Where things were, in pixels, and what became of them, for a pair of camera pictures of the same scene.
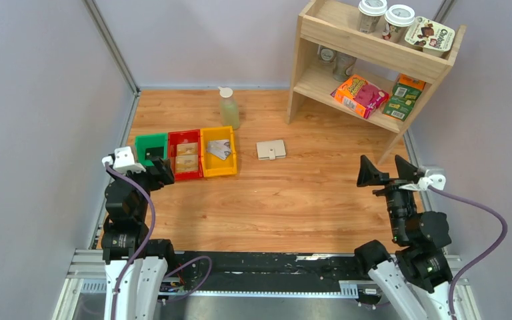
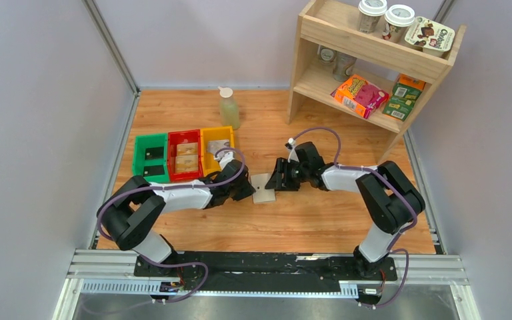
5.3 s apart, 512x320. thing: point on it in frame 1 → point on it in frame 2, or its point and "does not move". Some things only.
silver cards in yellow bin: [221, 148] does not move
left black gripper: [164, 175] → [247, 191]
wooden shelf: [359, 73] does not move
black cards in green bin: [151, 153] does not move
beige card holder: [271, 149] → [259, 183]
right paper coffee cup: [398, 18] does not move
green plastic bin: [143, 142] does not move
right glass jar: [343, 67] does not move
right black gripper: [367, 175] → [282, 167]
